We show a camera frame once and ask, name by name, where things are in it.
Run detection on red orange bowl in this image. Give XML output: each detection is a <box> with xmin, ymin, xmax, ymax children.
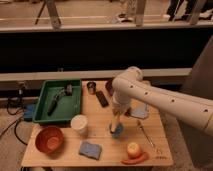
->
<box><xmin>35</xmin><ymin>126</ymin><xmax>63</xmax><ymax>154</ymax></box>

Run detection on blue box on floor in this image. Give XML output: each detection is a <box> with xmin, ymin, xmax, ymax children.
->
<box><xmin>23</xmin><ymin>104</ymin><xmax>36</xmax><ymax>122</ymax></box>

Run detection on white plastic cup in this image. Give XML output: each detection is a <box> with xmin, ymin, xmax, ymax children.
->
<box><xmin>71</xmin><ymin>115</ymin><xmax>88</xmax><ymax>136</ymax></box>

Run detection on yellow banana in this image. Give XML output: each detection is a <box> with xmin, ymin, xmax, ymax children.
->
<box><xmin>110</xmin><ymin>115</ymin><xmax>119</xmax><ymax>133</ymax></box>

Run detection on yellow red apple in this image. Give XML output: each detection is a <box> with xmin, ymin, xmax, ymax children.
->
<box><xmin>127</xmin><ymin>142</ymin><xmax>142</xmax><ymax>158</ymax></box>

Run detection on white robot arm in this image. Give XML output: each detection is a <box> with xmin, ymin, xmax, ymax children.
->
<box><xmin>112</xmin><ymin>67</ymin><xmax>213</xmax><ymax>136</ymax></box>

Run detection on black cables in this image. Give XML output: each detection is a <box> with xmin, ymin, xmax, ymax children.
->
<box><xmin>0</xmin><ymin>81</ymin><xmax>29</xmax><ymax>146</ymax></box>

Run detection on wooden table board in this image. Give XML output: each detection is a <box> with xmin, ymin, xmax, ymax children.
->
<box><xmin>21</xmin><ymin>80</ymin><xmax>174</xmax><ymax>168</ymax></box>

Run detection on blue sponge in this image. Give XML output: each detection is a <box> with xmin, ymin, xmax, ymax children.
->
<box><xmin>79</xmin><ymin>141</ymin><xmax>102</xmax><ymax>160</ymax></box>

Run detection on blue plastic cup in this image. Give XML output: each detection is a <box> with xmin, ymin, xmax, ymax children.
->
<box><xmin>110</xmin><ymin>123</ymin><xmax>124</xmax><ymax>138</ymax></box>

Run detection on black remote control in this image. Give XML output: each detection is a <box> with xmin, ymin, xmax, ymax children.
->
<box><xmin>96</xmin><ymin>91</ymin><xmax>109</xmax><ymax>107</ymax></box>

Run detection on bunch of dark grapes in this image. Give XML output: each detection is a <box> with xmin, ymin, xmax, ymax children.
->
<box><xmin>124</xmin><ymin>108</ymin><xmax>131</xmax><ymax>116</ymax></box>

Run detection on black handled brush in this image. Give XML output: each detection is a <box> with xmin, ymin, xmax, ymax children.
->
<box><xmin>47</xmin><ymin>84</ymin><xmax>72</xmax><ymax>116</ymax></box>

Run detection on purple bowl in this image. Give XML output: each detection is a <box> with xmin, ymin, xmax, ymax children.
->
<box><xmin>105</xmin><ymin>79</ymin><xmax>114</xmax><ymax>96</ymax></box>

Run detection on metal fork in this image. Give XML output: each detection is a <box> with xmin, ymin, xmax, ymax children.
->
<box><xmin>137</xmin><ymin>120</ymin><xmax>156</xmax><ymax>148</ymax></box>

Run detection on green plastic tray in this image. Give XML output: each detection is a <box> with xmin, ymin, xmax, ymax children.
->
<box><xmin>33</xmin><ymin>79</ymin><xmax>82</xmax><ymax>125</ymax></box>

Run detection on small metal cup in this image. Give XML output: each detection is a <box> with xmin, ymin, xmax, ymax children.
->
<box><xmin>87</xmin><ymin>81</ymin><xmax>96</xmax><ymax>95</ymax></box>

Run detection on grey blue cloth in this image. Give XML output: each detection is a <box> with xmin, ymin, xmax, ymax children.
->
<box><xmin>131</xmin><ymin>103</ymin><xmax>148</xmax><ymax>119</ymax></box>

